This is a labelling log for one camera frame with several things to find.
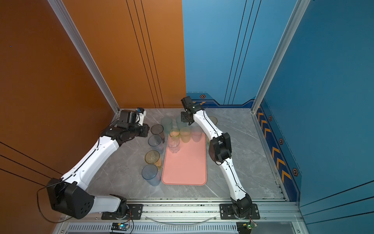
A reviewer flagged smoky grey glass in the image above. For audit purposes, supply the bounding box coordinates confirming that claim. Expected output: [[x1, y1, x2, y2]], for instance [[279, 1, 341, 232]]
[[151, 124, 165, 143]]

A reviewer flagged green circuit board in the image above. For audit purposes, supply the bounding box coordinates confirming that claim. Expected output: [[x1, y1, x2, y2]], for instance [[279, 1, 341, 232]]
[[236, 222, 258, 234], [111, 222, 131, 233]]

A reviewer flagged aluminium corner post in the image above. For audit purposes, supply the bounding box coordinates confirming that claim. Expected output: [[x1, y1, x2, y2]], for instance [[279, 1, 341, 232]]
[[48, 0, 120, 113], [251, 0, 310, 114]]

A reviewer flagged left aluminium corner post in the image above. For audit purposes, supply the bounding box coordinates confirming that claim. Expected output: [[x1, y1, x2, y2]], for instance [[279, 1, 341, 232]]
[[48, 0, 120, 113]]

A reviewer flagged tall blue glass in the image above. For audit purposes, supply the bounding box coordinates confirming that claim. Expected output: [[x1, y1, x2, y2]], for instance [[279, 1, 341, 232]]
[[141, 164, 161, 186]]

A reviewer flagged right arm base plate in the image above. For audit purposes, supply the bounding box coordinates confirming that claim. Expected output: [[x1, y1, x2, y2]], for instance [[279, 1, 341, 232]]
[[219, 203, 261, 220]]

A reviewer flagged tall yellow glass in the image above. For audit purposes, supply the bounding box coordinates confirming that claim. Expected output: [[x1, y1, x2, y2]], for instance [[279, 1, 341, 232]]
[[209, 116, 218, 125]]

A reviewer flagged blue short glass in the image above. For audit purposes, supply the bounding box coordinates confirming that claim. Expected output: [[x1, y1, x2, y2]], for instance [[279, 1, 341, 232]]
[[148, 135, 164, 154]]

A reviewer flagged aluminium front rail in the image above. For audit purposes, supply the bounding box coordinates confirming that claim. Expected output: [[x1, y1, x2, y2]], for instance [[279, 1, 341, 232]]
[[54, 199, 309, 234]]

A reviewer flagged pink plastic tray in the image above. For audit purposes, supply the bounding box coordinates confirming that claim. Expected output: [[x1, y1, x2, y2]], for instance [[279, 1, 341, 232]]
[[162, 135, 207, 186]]

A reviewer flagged small green glass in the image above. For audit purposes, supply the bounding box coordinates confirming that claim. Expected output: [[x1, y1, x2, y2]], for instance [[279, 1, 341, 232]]
[[169, 128, 180, 139]]

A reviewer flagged amber orange glass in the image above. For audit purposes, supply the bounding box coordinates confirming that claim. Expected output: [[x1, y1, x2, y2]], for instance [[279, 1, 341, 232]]
[[145, 150, 162, 171]]

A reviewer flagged clear short glass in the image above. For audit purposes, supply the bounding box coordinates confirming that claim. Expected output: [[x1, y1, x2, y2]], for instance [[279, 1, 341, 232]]
[[168, 136, 180, 154]]

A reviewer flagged left green circuit board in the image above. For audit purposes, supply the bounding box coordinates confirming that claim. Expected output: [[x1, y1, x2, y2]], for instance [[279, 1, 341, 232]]
[[111, 222, 131, 233]]

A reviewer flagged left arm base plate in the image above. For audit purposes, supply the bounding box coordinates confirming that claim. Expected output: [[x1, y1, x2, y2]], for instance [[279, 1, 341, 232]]
[[101, 204, 143, 220]]

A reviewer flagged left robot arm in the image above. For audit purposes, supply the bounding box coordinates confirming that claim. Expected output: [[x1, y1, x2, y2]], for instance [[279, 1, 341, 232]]
[[46, 108, 150, 219]]

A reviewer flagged right green circuit board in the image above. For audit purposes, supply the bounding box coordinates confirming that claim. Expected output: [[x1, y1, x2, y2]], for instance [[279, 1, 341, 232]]
[[236, 222, 258, 234]]

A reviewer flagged yellow-green short glass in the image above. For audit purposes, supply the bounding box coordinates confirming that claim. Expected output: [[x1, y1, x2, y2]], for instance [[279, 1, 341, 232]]
[[180, 127, 191, 143]]

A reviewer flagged pale pink clear glass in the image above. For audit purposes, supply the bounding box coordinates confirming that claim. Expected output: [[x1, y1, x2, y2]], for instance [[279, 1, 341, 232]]
[[191, 126, 203, 142]]

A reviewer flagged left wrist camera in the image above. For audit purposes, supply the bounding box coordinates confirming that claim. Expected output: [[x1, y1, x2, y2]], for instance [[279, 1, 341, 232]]
[[135, 108, 147, 126]]

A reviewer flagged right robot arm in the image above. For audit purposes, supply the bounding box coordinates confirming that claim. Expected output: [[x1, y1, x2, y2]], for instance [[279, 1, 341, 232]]
[[181, 96, 253, 219]]

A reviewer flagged right aluminium corner post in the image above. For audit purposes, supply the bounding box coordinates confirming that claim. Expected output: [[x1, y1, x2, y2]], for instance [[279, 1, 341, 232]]
[[251, 0, 310, 114]]

